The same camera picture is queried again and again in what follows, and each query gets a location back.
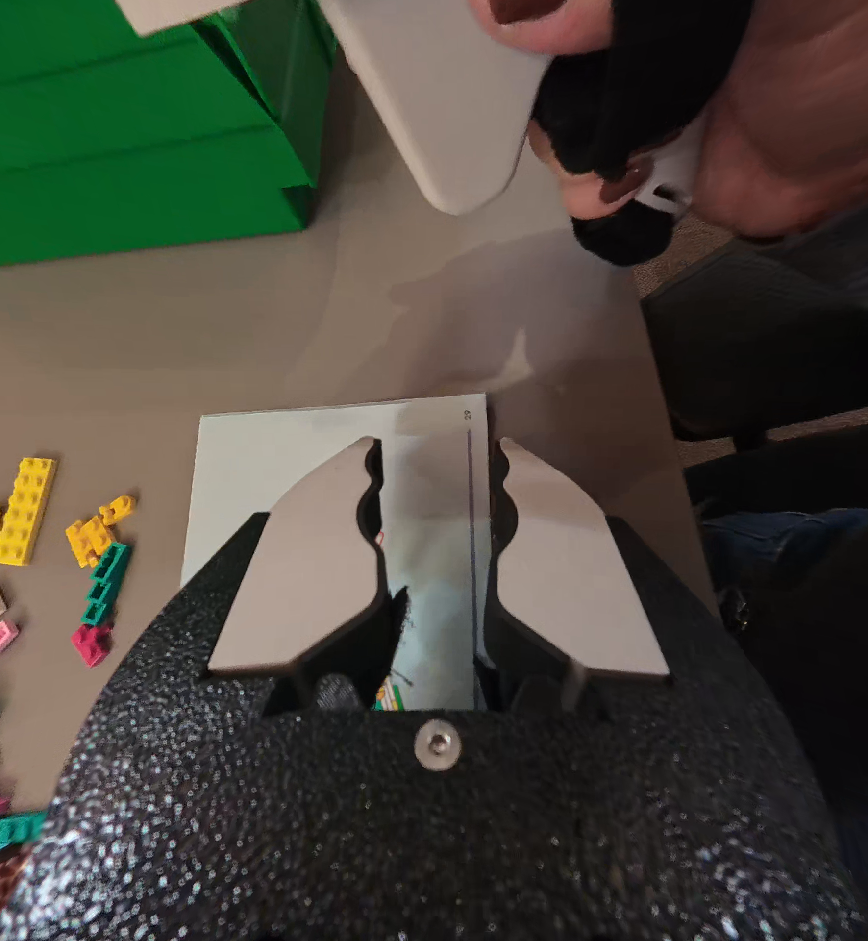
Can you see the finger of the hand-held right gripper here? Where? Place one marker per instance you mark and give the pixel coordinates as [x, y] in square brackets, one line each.
[169, 13]

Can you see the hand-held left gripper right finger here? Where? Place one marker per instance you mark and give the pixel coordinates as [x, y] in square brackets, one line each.
[573, 573]

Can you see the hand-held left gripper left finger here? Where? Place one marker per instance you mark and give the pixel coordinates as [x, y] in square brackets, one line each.
[309, 559]

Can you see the person's right hand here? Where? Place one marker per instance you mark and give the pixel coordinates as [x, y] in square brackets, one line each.
[809, 110]

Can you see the white instruction booklet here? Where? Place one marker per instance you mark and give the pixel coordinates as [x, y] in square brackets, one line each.
[272, 456]

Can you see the green cardboard box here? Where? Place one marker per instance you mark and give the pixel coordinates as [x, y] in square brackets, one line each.
[110, 132]

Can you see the small yellow clip brick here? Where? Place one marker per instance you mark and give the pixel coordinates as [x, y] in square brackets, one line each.
[117, 509]

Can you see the teal long brick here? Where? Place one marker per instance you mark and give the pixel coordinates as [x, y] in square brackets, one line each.
[106, 584]

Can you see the yellow hinge brick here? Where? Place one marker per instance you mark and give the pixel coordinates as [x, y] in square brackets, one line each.
[90, 540]

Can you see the magenta small brick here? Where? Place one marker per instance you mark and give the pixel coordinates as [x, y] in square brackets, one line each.
[92, 645]

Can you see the person's legs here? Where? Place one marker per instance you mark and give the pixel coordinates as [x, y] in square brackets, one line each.
[809, 661]

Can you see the yellow long plate brick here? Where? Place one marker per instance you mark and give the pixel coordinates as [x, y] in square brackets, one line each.
[26, 511]

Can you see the black office chair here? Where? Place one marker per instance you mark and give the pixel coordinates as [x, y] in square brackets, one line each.
[757, 353]

